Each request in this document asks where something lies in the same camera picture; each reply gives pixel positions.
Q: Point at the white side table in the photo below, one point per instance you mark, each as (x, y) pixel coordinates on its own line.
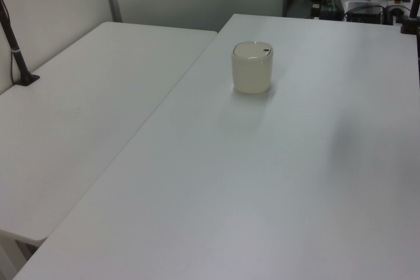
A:
(82, 112)

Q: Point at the black clamped stand pole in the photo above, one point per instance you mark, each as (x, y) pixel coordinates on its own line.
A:
(412, 14)

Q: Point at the black computer box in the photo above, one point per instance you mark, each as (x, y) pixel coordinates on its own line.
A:
(365, 11)

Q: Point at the black camera pole with clamp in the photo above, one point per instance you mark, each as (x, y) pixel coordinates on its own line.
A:
(15, 51)

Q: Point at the beige trash bin with lid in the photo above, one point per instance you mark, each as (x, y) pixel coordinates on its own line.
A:
(251, 73)

